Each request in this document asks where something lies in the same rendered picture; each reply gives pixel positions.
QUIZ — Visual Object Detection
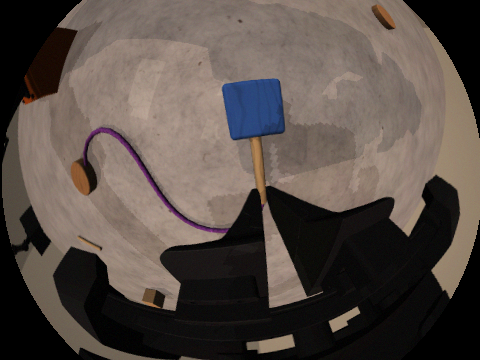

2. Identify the purple string with wooden stick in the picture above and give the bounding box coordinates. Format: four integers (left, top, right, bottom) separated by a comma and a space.
83, 127, 267, 233

